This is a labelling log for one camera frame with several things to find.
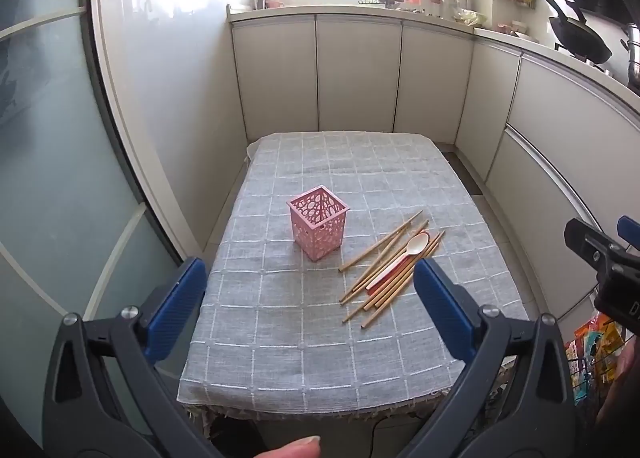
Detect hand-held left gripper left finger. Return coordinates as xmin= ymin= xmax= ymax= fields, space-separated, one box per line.
xmin=42 ymin=258 xmax=221 ymax=458

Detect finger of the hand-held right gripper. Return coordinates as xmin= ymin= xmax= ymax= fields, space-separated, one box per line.
xmin=616 ymin=215 xmax=640 ymax=253
xmin=564 ymin=218 xmax=626 ymax=271

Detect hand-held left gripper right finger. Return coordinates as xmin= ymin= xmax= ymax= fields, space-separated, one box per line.
xmin=395 ymin=258 xmax=576 ymax=458

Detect red plastic spoon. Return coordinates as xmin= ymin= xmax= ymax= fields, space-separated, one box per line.
xmin=366 ymin=258 xmax=418 ymax=296

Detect beige plastic spoon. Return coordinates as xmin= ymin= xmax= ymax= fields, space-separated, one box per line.
xmin=365 ymin=232 xmax=431 ymax=291

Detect bundle of wooden chopsticks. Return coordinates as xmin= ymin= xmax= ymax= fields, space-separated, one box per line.
xmin=339 ymin=210 xmax=446 ymax=329

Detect pink perforated utensil holder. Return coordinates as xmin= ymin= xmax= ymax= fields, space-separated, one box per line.
xmin=286 ymin=185 xmax=350 ymax=262

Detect person's right forearm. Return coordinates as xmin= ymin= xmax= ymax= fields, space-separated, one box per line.
xmin=595 ymin=335 xmax=640 ymax=441

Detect person's left hand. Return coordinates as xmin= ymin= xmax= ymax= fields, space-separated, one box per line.
xmin=260 ymin=435 xmax=322 ymax=458

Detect rack of snack packets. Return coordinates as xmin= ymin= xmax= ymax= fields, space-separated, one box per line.
xmin=565 ymin=313 xmax=626 ymax=406

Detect grey checked tablecloth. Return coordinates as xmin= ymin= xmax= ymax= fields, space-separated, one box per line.
xmin=177 ymin=130 xmax=531 ymax=421

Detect metal flexible pipe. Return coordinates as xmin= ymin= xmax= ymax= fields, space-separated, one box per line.
xmin=621 ymin=22 xmax=640 ymax=88

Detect frosted glass sliding door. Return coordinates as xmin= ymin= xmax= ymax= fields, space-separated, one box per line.
xmin=0 ymin=0 xmax=198 ymax=439

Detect black wok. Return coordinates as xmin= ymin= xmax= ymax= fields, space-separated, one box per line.
xmin=540 ymin=0 xmax=613 ymax=64

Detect white kitchen cabinets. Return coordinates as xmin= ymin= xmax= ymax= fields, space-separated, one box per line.
xmin=227 ymin=5 xmax=640 ymax=323

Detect green vegetable bag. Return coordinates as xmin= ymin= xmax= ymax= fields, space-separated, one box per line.
xmin=451 ymin=9 xmax=489 ymax=28

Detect black cable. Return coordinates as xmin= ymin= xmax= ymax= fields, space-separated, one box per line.
xmin=369 ymin=417 xmax=403 ymax=458

